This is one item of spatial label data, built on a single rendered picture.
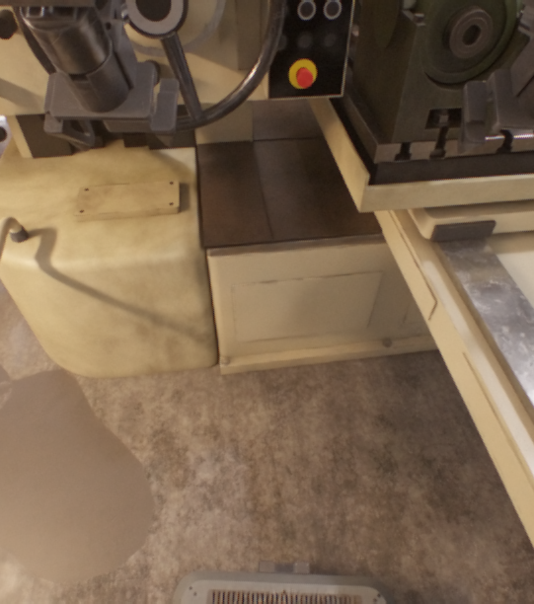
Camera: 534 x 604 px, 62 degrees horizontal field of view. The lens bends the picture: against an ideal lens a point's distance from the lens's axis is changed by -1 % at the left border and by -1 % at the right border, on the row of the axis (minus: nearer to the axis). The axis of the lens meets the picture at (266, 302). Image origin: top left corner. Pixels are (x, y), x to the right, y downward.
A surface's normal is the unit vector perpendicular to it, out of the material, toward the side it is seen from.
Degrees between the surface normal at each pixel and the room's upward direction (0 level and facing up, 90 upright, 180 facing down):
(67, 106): 30
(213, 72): 90
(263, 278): 90
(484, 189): 90
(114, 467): 0
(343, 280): 90
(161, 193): 0
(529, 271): 0
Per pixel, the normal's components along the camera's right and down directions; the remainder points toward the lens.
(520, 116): -0.01, -0.21
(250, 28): 0.14, 0.74
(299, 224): 0.00, -0.66
